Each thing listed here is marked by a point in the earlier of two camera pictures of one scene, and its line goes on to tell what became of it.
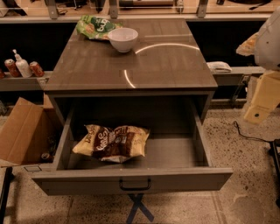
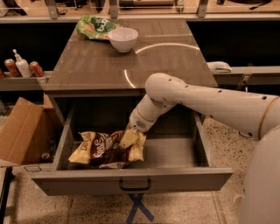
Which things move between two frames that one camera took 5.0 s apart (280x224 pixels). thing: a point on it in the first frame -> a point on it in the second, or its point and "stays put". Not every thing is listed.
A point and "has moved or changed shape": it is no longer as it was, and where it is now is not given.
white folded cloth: (219, 66) stays put
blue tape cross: (136, 199) stays put
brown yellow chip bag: (115, 143) has moved or changed shape
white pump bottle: (24, 66) stays put
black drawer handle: (149, 185) stays put
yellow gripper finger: (266, 98) -> (129, 139)
